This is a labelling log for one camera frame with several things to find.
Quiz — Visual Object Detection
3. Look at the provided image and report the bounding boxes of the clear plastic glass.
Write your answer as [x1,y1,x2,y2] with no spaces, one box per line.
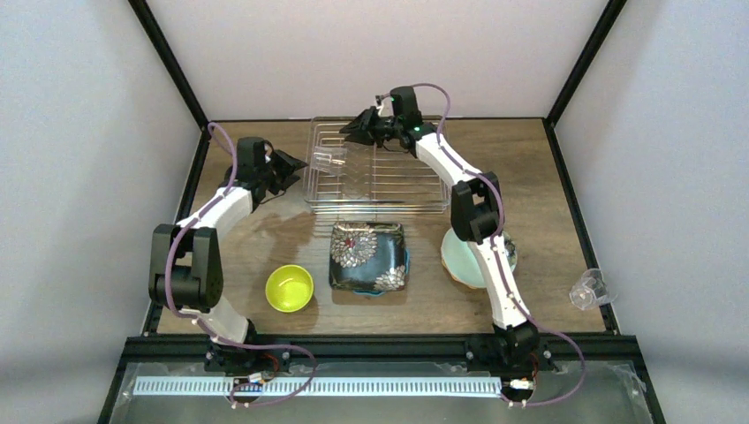
[309,146,348,176]
[569,269,617,311]

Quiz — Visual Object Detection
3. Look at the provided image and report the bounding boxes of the metal wire dish rack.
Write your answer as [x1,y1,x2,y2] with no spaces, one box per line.
[303,117,450,214]

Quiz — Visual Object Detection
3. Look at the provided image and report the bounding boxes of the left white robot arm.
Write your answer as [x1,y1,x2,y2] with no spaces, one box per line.
[148,137,307,346]

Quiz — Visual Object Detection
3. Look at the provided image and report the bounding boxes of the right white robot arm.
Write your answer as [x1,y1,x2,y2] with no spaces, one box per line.
[340,85,540,357]

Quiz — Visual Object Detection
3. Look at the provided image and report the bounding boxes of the black floral square plate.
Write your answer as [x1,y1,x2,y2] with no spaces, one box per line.
[329,221,409,292]

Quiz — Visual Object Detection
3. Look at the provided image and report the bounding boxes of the yellow-green small bowl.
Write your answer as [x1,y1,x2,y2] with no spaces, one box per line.
[265,264,314,314]

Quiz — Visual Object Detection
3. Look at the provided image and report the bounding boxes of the blue plate under square plate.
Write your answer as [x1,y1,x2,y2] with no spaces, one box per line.
[353,249,410,297]

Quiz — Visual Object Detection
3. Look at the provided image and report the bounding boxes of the light blue floral plate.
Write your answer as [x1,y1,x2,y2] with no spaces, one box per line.
[440,229,518,290]

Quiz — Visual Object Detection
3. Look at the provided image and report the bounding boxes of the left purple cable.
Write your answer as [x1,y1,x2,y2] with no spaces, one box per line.
[163,121,320,409]

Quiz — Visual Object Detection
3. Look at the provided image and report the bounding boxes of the left black frame post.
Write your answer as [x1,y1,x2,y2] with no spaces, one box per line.
[128,0,208,130]

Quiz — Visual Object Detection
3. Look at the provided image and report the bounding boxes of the black frame post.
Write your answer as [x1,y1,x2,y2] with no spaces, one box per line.
[128,0,208,130]
[545,0,627,126]

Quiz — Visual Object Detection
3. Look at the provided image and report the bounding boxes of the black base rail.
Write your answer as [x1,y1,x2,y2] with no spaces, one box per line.
[119,333,642,375]

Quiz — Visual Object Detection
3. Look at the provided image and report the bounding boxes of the white slotted cable duct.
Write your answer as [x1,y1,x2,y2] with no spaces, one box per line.
[130,376,503,398]

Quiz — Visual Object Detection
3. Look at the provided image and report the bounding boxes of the right black frame post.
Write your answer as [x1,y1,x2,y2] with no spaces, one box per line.
[545,0,627,126]

